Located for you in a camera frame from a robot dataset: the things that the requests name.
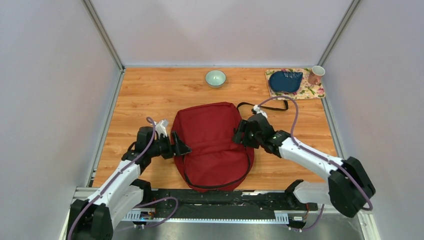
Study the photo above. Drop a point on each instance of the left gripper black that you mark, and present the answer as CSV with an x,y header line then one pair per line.
x,y
178,148

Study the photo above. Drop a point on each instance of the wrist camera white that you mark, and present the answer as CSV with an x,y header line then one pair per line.
x,y
256,110
161,128

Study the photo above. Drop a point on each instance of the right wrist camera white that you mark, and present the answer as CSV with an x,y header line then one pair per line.
x,y
256,110

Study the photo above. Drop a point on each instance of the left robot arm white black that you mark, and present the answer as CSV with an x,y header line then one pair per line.
x,y
116,182

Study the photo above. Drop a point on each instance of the pink floral mug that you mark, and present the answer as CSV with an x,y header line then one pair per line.
x,y
316,74

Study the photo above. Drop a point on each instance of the dark blue leaf plate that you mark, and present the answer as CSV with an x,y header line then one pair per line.
x,y
285,81

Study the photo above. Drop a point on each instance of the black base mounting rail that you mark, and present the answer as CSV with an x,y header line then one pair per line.
x,y
222,205

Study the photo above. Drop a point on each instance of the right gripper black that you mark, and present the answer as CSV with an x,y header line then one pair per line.
x,y
241,129

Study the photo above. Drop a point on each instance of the aluminium frame rail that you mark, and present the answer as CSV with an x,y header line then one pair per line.
x,y
324,223

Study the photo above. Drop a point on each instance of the pale green ceramic bowl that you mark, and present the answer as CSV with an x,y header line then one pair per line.
x,y
215,78

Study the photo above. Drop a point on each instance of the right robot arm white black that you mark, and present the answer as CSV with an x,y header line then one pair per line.
x,y
347,186

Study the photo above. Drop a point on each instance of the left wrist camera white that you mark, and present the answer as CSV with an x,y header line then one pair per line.
x,y
161,128

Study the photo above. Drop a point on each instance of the floral rectangular tray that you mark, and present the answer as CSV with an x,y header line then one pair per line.
x,y
306,90

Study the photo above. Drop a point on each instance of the dark red student backpack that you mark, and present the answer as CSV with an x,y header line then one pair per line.
x,y
216,162

